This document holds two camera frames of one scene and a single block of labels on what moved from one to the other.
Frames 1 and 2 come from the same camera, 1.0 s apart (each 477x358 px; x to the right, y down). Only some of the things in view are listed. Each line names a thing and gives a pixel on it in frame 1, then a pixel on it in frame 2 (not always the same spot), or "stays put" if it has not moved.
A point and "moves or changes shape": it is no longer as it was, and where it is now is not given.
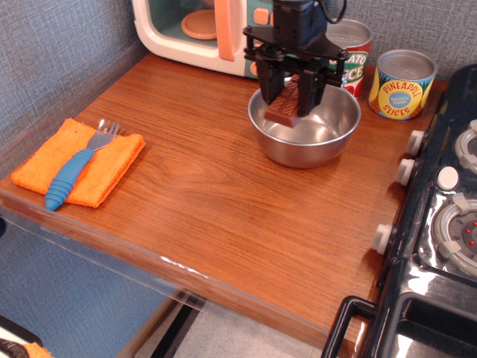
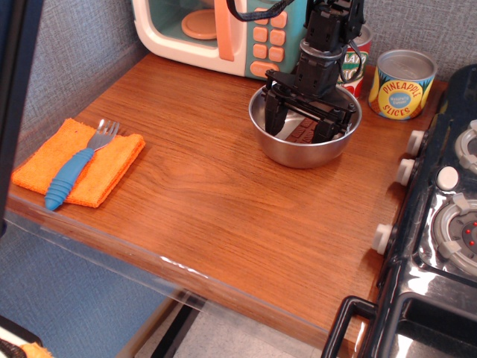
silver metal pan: [318, 138] stays put
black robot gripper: [298, 41] to [313, 86]
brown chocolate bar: [284, 110] moves or changes shape
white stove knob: [381, 238] stays put
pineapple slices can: [402, 84] stays put
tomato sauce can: [355, 36] stays put
